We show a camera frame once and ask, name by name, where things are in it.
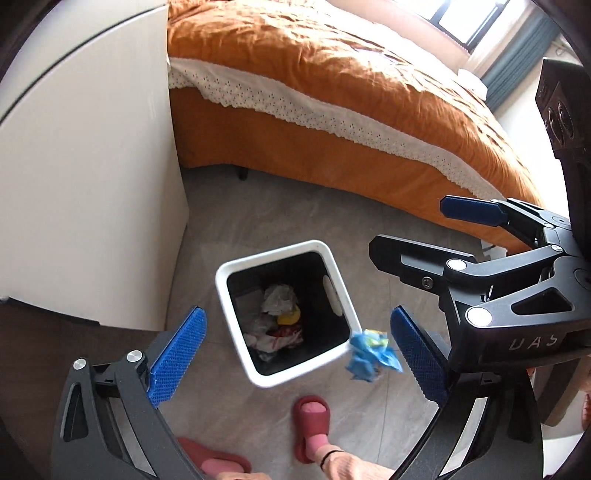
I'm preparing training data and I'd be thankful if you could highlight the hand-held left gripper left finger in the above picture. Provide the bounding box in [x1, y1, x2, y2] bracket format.
[50, 306, 208, 480]

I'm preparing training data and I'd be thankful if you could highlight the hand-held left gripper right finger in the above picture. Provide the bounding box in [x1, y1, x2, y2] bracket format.
[390, 304, 546, 480]

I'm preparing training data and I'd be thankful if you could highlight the white pillow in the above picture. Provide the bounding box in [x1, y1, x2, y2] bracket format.
[458, 67, 490, 99]

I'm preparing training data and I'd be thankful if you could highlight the white trash bin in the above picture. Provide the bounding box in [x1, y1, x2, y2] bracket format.
[215, 239, 363, 388]

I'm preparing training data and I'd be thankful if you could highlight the blue-grey curtain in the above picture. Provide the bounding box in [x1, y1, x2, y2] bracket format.
[485, 9, 560, 112]

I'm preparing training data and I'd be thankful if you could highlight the white lace bed sheet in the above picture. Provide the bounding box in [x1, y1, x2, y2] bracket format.
[167, 58, 509, 205]

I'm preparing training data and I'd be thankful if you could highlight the window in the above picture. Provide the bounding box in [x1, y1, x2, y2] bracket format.
[429, 0, 509, 52]

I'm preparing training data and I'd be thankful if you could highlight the white cabinet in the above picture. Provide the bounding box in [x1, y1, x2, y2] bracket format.
[0, 4, 191, 332]

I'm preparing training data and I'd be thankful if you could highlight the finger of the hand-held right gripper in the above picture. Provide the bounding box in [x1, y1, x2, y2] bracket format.
[440, 194, 572, 251]
[368, 233, 574, 302]

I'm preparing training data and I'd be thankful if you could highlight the bed with orange cover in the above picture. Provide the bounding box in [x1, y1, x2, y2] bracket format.
[166, 0, 546, 256]

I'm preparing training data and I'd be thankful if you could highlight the red snack wrapper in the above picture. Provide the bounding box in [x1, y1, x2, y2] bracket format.
[248, 322, 304, 364]

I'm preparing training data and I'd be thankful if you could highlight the blue wrapper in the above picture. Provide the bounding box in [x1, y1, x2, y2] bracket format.
[345, 329, 403, 383]

